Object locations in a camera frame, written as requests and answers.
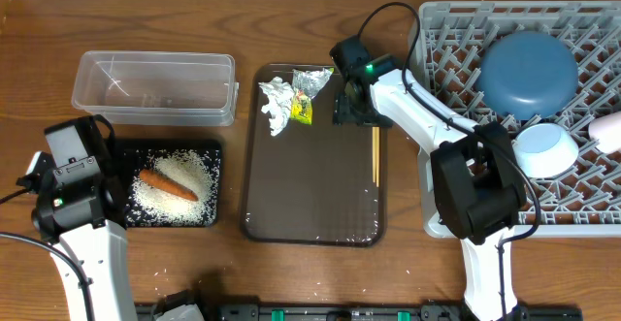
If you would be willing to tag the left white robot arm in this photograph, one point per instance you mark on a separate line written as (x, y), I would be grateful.
(80, 218)

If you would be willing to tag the brown serving tray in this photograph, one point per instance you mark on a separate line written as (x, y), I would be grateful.
(311, 184)

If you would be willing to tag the white paper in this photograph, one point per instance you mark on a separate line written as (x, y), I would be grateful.
(280, 95)

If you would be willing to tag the grey dishwasher rack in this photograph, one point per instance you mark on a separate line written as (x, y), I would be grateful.
(584, 200)

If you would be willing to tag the black waste tray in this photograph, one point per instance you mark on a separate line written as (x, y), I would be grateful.
(125, 153)

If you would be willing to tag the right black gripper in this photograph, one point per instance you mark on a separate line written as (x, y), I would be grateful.
(342, 110)

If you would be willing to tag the light blue bowl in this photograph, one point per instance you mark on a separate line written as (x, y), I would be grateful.
(544, 150)

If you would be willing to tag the foil snack wrapper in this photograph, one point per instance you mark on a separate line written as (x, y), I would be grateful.
(307, 85)

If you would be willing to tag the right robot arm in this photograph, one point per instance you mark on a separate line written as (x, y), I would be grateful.
(477, 185)

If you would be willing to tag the pile of white rice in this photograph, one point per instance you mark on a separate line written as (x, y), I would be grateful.
(195, 169)

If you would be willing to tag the blue plastic plate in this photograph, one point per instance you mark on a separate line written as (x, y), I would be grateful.
(527, 73)

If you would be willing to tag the orange carrot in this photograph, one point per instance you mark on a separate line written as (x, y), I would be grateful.
(159, 181)

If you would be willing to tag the white cup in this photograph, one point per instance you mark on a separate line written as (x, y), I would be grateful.
(605, 131)

